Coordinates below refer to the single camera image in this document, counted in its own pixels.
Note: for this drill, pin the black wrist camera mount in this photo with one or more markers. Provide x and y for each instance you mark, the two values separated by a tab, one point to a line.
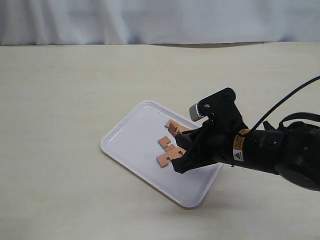
221	110

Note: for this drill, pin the white plastic tray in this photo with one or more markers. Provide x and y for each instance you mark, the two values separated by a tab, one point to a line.
133	143

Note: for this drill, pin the notched wooden block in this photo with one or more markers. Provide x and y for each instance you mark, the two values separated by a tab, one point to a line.
175	153
165	143

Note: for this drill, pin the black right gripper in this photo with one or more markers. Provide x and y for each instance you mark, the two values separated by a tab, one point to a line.
259	150

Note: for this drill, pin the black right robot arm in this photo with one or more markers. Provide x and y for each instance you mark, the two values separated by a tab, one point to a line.
293	154

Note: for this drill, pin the light brown wooden block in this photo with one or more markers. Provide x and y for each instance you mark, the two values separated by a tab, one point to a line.
171	124

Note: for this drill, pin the white backdrop curtain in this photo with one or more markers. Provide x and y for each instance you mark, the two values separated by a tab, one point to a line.
182	22

